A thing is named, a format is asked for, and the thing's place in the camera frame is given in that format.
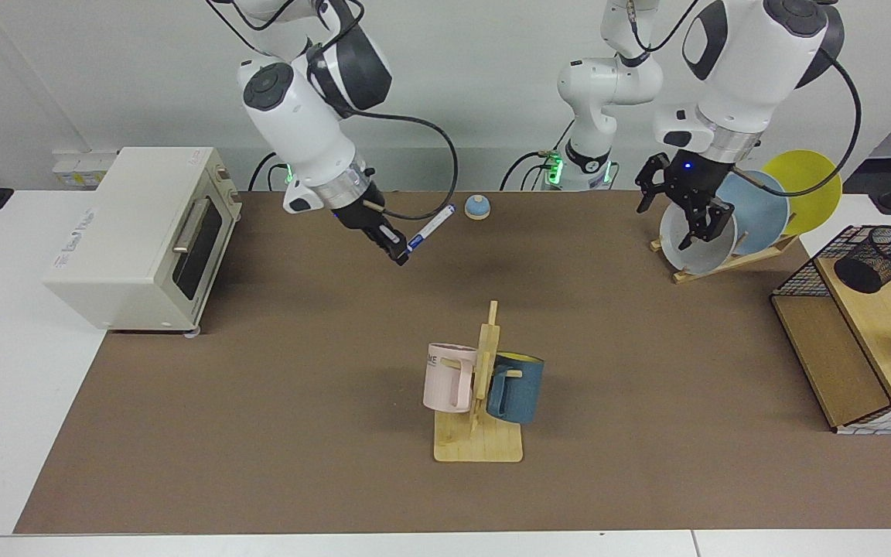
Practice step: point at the brown table cloth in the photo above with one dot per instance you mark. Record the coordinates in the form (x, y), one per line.
(337, 433)

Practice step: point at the wooden cup stand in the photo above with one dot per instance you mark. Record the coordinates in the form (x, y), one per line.
(476, 445)

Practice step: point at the grey plate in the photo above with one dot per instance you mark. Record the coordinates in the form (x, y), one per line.
(685, 251)

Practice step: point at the yellow plate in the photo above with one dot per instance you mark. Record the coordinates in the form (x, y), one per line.
(813, 189)

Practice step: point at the dark blue cup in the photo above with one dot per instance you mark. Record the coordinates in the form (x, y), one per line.
(523, 391)

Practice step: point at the pink cup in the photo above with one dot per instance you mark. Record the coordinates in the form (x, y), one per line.
(445, 379)

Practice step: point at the pale toaster oven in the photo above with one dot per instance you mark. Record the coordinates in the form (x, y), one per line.
(117, 255)

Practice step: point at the black mesh pen holder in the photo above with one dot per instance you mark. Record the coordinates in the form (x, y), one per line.
(875, 267)

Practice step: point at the small blue round bell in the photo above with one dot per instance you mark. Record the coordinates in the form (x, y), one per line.
(477, 206)

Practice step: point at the light blue plate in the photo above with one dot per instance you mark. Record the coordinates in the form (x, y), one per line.
(762, 216)

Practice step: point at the wooden plate rack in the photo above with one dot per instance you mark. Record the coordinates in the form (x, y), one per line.
(724, 265)

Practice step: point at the white power strip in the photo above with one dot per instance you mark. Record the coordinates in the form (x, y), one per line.
(78, 170)

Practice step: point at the white marker with blue cap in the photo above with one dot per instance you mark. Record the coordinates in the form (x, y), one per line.
(434, 224)

